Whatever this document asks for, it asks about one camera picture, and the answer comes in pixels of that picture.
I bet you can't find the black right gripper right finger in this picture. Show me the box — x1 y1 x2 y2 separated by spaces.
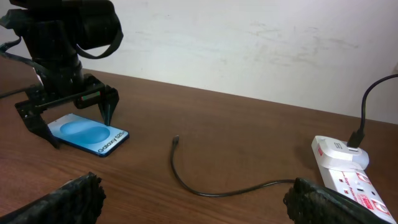
283 178 389 224

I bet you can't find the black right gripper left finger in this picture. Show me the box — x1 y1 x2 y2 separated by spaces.
1 172 106 224

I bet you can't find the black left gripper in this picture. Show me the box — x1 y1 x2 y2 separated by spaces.
15 73 119 149

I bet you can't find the blue Galaxy smartphone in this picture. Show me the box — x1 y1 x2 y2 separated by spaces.
48 113 129 157

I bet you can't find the black USB charging cable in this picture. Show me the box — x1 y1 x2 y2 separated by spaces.
169 73 398 198

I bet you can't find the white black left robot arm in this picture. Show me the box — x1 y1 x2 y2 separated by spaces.
1 0 124 148

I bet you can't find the white USB charger adapter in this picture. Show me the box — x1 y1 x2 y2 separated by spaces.
312 136 369 172

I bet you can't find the white power strip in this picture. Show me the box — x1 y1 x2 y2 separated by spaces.
311 135 398 224

